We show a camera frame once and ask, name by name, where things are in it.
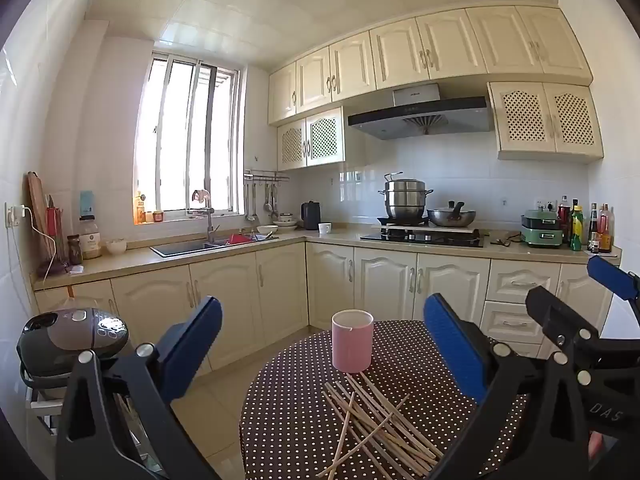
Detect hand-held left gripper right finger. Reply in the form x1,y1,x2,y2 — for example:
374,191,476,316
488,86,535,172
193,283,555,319
423,292,590,480

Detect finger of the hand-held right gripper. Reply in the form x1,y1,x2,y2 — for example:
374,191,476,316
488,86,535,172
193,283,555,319
525,285,609,362
587,255,640,315

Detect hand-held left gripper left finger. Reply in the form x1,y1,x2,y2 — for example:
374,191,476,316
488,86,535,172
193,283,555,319
55,296,224,480

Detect pink cup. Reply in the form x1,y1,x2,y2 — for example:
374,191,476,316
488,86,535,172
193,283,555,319
332,310,375,374

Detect pile of wooden chopsticks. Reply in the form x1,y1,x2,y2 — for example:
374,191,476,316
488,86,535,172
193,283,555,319
316,372,446,480

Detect person's right hand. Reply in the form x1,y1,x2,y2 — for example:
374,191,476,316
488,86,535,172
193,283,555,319
587,432,608,463

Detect green and yellow bottle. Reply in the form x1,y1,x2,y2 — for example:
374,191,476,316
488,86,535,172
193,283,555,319
570,205,585,253

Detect dark bottle with red cap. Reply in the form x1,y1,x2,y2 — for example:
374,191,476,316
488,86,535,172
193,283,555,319
557,195,571,244

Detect green electric cooker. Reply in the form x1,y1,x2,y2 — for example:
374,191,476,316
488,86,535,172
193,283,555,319
520,209,564,250

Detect steel sink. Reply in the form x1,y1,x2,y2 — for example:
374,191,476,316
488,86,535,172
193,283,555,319
150,237,232,259

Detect cream base cabinets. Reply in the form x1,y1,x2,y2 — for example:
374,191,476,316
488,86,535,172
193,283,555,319
32,240,623,381

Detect black gas stove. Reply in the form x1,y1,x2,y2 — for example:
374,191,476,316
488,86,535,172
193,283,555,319
360,215,486,250

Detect brown polka dot tablecloth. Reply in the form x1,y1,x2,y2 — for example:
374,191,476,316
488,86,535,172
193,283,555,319
239,319,531,480

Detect steel faucet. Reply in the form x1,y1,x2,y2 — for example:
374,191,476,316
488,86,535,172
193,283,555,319
192,189,222,246

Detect grey rice cooker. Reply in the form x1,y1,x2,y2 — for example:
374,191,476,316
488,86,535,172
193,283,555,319
16,307,130,391

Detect steel wok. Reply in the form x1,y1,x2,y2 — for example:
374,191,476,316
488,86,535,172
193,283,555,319
427,201,477,229

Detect large jar with black lid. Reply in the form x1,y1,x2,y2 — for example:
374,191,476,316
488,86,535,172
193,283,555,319
80,215,103,260

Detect steel steamer pot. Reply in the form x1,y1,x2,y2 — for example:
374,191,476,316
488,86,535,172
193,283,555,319
378,172,434,221

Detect large lattice door cabinet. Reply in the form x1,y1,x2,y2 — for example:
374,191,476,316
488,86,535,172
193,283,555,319
487,81,605,163

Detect black kettle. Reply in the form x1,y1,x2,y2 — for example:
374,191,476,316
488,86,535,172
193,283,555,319
300,201,322,231

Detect sliding window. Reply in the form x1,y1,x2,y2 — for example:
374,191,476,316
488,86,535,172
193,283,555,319
134,51,247,224

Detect wooden cutting board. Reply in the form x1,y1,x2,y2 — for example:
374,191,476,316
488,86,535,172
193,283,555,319
27,171,57,261

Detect range hood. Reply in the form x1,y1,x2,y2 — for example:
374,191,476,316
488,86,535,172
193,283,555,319
347,82,494,141

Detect small lattice door cabinet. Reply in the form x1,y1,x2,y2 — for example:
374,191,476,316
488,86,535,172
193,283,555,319
276,106,347,172

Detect cream upper cabinets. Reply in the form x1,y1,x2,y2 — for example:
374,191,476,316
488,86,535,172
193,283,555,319
267,5,594,127

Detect white charger cable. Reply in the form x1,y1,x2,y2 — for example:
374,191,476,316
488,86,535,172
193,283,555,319
22,206,57,282

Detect steel wall rail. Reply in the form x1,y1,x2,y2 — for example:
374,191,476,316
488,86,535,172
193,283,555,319
243,169,291,184

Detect white wall charger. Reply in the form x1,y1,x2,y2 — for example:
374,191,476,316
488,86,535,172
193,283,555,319
5,202,31,227

